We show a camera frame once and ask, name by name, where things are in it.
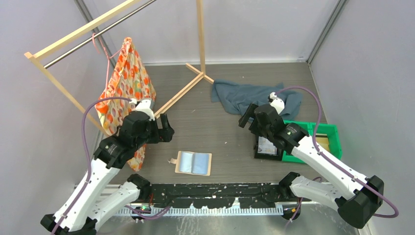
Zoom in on beige leather card holder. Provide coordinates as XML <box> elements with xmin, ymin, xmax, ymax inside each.
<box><xmin>168</xmin><ymin>151</ymin><xmax>212</xmax><ymax>176</ymax></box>

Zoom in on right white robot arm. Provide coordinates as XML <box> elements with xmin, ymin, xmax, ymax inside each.
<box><xmin>239</xmin><ymin>95</ymin><xmax>384</xmax><ymax>229</ymax></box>

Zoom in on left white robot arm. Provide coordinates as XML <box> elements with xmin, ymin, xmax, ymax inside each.
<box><xmin>40</xmin><ymin>98</ymin><xmax>174</xmax><ymax>235</ymax></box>

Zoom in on black tray with cards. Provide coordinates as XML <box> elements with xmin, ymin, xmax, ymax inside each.
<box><xmin>254</xmin><ymin>136</ymin><xmax>283</xmax><ymax>161</ymax></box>

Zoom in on blue grey cloth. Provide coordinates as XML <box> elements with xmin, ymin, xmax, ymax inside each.
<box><xmin>211</xmin><ymin>79</ymin><xmax>303</xmax><ymax>120</ymax></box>

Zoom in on orange floral fabric bag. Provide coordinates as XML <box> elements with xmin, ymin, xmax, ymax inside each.
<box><xmin>91</xmin><ymin>37</ymin><xmax>156</xmax><ymax>177</ymax></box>

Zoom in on green plastic bin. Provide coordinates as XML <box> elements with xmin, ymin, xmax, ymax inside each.
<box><xmin>284</xmin><ymin>120</ymin><xmax>343</xmax><ymax>160</ymax></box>

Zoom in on metal hanging rod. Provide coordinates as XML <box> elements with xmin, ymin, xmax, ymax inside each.
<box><xmin>44</xmin><ymin>0</ymin><xmax>156</xmax><ymax>69</ymax></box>

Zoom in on wooden clothes rack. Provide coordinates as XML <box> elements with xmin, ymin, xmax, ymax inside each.
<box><xmin>24</xmin><ymin>0</ymin><xmax>215</xmax><ymax>135</ymax></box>

